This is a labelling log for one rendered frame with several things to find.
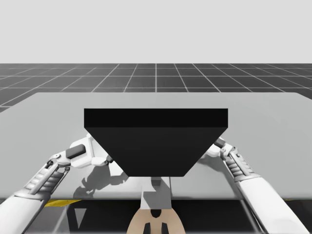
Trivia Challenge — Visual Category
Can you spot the tan robot part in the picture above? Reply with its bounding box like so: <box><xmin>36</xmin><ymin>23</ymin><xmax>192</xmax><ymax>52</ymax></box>
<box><xmin>126</xmin><ymin>209</ymin><xmax>186</xmax><ymax>234</ymax></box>

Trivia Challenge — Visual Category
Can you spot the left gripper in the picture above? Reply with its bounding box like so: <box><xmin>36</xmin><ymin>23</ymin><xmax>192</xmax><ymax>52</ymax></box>
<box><xmin>65</xmin><ymin>136</ymin><xmax>114</xmax><ymax>169</ymax></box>

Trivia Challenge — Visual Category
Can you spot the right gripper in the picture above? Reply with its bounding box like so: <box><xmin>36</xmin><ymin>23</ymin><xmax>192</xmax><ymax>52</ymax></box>
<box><xmin>205</xmin><ymin>136</ymin><xmax>227</xmax><ymax>158</ymax></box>

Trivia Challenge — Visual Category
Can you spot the black screen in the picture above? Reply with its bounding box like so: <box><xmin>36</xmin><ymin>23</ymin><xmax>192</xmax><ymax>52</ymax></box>
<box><xmin>83</xmin><ymin>108</ymin><xmax>229</xmax><ymax>177</ymax></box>

